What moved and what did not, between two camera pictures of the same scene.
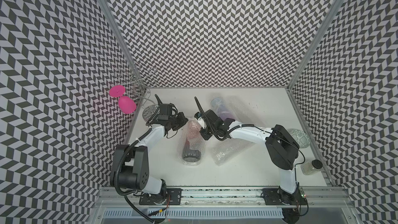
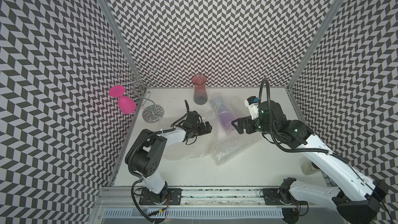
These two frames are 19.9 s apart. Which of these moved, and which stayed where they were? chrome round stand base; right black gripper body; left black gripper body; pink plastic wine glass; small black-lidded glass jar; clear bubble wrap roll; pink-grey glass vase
Moved: right black gripper body; pink-grey glass vase; left black gripper body
Stayed: clear bubble wrap roll; pink plastic wine glass; chrome round stand base; small black-lidded glass jar
